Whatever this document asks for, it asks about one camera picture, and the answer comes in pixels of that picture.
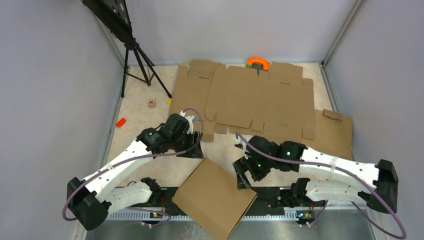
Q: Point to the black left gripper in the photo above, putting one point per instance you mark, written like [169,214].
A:
[196,152]

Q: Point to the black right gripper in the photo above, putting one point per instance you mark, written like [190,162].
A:
[240,166]

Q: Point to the brown cardboard box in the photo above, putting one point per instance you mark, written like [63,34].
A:
[210,197]

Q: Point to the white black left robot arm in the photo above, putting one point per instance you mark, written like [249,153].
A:
[95,197]

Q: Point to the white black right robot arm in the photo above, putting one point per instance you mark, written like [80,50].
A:
[376,185]

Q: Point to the small wooden letter cube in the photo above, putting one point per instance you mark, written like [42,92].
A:
[152,104]

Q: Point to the flat cardboard sheet pile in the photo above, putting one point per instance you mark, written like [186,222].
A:
[277,104]

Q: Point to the small orange block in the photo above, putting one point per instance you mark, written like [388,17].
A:
[120,122]

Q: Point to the orange green toy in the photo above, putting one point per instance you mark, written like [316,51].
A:
[257,63]

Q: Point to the black tripod music stand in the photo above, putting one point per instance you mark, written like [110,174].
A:
[115,16]

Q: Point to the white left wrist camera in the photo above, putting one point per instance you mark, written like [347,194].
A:
[191,120]

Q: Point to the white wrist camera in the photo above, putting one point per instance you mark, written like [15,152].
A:
[241,144]
[191,120]

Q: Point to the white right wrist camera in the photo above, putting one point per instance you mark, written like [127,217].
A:
[241,144]

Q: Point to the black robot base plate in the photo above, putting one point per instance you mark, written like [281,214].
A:
[270,201]

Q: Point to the white slotted cable duct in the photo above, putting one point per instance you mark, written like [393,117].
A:
[139,215]

